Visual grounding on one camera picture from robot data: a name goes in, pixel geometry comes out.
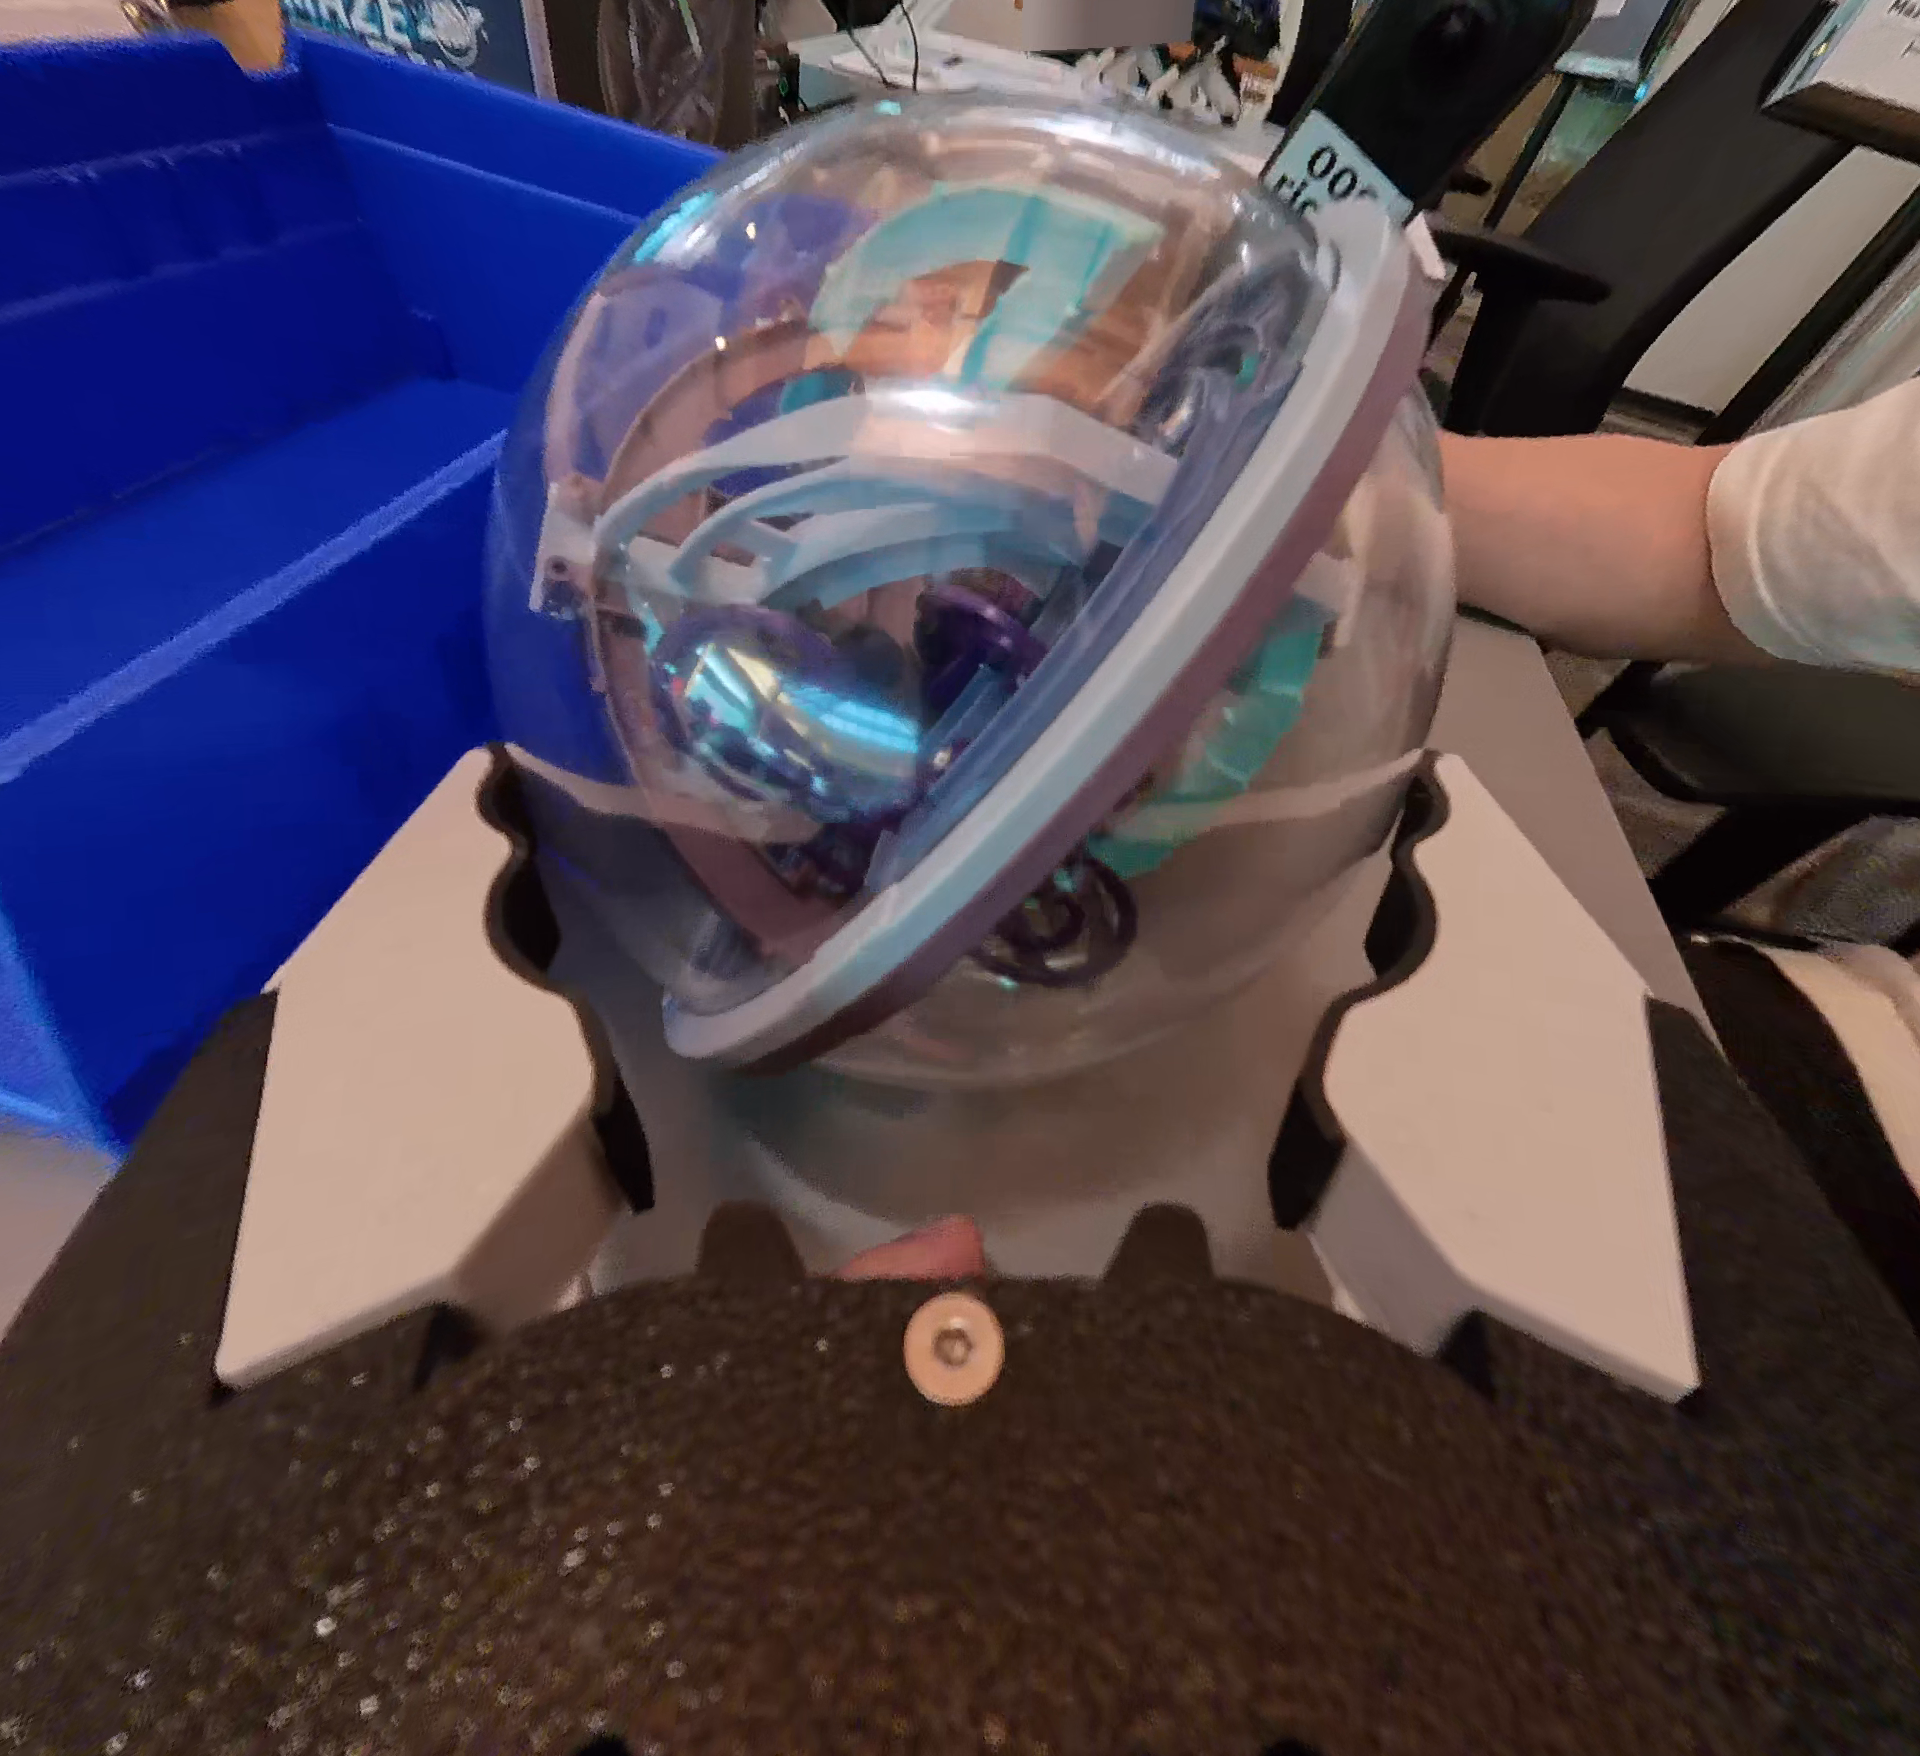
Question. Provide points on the white printed t-shirt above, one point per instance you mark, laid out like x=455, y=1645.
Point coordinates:
x=1815, y=527

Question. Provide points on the black office chair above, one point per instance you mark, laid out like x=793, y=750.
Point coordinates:
x=1650, y=270
x=1770, y=767

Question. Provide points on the clear plastic maze ball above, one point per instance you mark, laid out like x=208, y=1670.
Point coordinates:
x=930, y=557

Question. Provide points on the person's left hand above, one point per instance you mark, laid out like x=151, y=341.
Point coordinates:
x=922, y=1249

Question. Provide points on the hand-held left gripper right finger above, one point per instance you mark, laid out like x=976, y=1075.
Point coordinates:
x=1500, y=1141

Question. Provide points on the person's right forearm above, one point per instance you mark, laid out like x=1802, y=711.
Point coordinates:
x=1575, y=527

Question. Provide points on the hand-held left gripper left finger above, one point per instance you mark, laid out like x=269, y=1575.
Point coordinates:
x=405, y=1141

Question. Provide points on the blue plastic bin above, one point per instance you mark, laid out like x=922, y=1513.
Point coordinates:
x=224, y=511

